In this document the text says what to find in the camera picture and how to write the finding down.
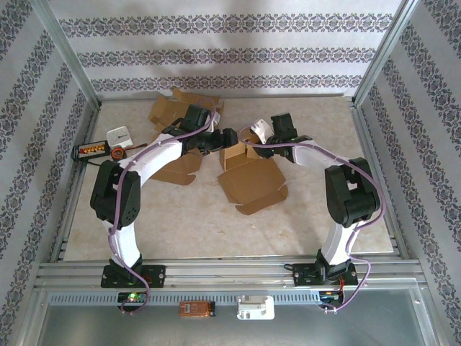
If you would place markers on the aluminium back rail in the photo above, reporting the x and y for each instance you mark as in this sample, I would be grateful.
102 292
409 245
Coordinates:
288 96

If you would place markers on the aluminium side rail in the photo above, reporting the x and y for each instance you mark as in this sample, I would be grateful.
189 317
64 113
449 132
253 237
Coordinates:
364 126
76 180

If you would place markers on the brown cardboard box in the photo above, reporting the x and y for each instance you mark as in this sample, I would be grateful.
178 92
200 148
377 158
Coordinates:
252 184
169 108

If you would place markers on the black device with orange lights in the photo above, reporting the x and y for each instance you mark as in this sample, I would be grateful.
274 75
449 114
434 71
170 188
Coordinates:
90 150

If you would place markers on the small white clock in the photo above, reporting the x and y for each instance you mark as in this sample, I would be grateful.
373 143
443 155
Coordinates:
119 136

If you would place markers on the grey metal panel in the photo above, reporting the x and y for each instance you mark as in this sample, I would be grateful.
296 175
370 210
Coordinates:
324 328

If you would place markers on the small circuit board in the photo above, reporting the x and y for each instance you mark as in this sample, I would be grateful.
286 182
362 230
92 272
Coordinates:
329 295
131 297

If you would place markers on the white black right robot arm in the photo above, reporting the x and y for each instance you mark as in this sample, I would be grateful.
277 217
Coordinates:
313 156

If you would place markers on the white plastic holder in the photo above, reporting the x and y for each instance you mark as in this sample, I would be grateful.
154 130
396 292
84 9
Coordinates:
254 308

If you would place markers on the aluminium front rail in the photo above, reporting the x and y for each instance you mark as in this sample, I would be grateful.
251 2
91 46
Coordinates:
230 270

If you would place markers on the orange electronic module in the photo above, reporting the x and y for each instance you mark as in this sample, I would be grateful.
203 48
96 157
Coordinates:
194 310

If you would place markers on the aluminium frame post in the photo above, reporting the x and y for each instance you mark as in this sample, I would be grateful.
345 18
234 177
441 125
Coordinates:
384 54
68 54

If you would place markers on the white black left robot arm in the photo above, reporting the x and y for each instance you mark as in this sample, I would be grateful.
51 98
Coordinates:
155 158

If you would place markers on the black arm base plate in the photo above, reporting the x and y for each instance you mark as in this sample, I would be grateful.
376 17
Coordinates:
302 275
158 275

